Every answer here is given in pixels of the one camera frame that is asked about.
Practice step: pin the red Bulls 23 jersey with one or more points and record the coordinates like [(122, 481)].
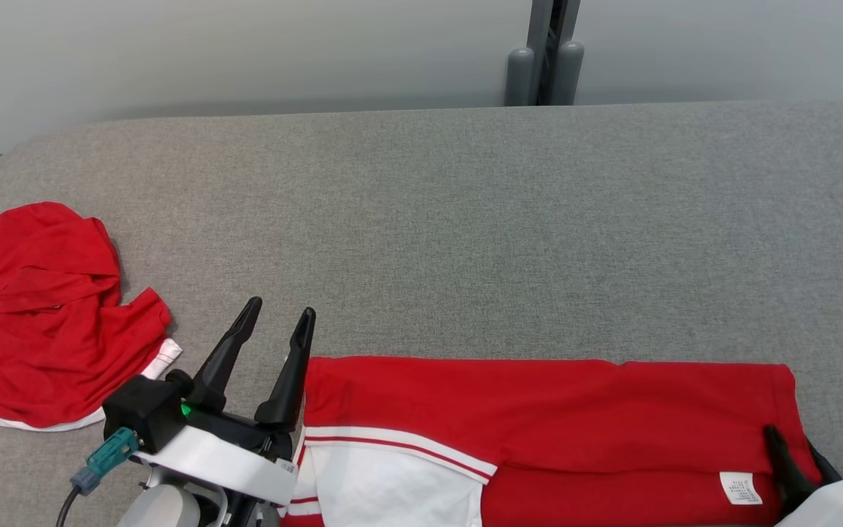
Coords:
[(575, 410)]

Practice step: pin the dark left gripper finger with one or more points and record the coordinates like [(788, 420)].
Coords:
[(286, 395), (220, 373)]

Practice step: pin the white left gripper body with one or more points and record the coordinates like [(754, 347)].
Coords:
[(224, 457)]

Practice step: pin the grey metal post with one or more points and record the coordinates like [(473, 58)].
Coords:
[(538, 66)]

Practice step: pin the red garment with white trim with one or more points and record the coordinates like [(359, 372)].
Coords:
[(48, 344)]

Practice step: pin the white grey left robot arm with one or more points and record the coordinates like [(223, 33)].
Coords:
[(165, 512)]

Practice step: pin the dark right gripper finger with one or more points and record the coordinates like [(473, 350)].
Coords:
[(824, 468), (791, 479)]

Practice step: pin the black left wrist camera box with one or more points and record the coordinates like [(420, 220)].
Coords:
[(140, 410)]

